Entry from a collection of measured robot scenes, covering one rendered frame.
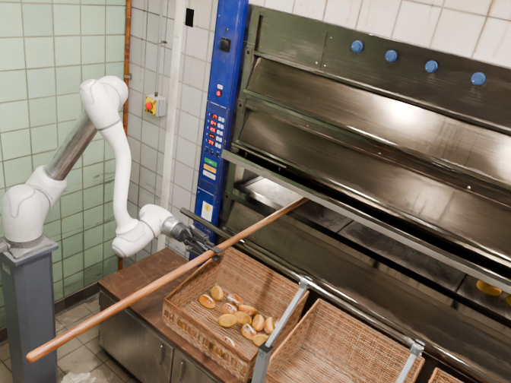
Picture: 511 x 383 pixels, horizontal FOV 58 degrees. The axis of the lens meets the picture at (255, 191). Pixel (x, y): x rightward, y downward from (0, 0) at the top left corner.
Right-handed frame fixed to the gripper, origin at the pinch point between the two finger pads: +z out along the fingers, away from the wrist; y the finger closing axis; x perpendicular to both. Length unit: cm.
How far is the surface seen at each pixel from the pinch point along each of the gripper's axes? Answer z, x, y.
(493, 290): 98, -69, -2
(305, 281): 36.0, -16.0, 2.3
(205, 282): -29, -36, 53
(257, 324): 10, -33, 55
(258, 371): 36, 6, 36
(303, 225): 12, -54, 2
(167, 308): -26, -4, 51
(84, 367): -74, 9, 120
